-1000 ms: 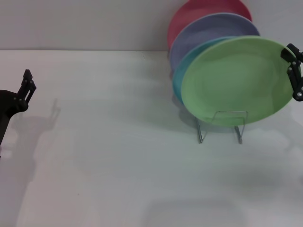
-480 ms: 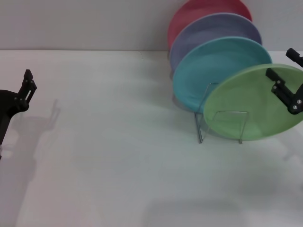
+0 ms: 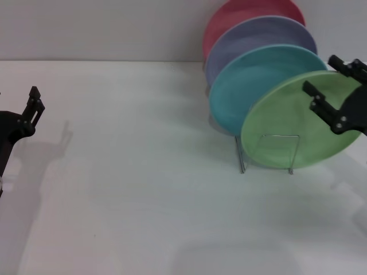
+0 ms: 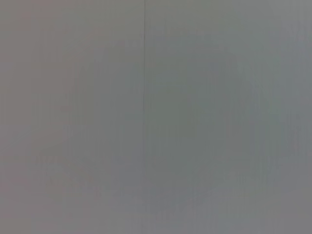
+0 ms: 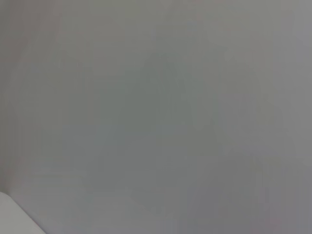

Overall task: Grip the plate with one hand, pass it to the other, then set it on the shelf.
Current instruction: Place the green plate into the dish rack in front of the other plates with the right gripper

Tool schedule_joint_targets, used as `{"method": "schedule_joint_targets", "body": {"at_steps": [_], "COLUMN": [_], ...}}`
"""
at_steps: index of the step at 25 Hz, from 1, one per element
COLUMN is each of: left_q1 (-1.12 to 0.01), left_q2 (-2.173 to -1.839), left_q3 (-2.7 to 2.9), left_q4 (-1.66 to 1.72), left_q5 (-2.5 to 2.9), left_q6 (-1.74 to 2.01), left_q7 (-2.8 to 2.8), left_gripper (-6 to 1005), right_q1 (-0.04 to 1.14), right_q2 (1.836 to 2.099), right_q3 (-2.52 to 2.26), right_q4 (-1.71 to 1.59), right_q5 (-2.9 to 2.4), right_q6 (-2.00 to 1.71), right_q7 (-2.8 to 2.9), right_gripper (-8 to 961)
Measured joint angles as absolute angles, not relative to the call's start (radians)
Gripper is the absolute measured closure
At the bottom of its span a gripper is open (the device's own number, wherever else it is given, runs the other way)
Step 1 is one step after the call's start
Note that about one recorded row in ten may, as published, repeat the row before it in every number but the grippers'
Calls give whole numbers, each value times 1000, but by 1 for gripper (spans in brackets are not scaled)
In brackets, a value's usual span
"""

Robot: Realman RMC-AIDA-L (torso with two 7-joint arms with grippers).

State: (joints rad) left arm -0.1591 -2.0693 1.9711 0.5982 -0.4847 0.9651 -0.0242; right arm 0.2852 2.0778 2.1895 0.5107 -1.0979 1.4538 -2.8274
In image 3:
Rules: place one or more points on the green plastic plate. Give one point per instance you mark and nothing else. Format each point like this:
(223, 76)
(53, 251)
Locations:
(286, 126)

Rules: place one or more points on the blue plastic plate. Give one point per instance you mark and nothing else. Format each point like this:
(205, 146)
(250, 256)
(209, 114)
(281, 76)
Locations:
(238, 86)

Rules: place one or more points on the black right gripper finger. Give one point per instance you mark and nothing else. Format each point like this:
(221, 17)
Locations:
(351, 70)
(329, 114)

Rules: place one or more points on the purple plastic plate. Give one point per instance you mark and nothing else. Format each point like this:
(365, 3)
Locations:
(252, 37)

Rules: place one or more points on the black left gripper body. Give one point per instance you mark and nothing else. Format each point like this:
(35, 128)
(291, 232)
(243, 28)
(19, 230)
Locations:
(10, 129)

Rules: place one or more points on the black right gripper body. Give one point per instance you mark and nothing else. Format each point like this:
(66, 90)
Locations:
(358, 109)

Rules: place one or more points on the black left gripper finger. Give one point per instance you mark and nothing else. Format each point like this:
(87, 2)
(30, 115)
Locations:
(33, 111)

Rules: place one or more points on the red plastic plate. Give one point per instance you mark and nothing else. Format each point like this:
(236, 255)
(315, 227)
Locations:
(229, 17)

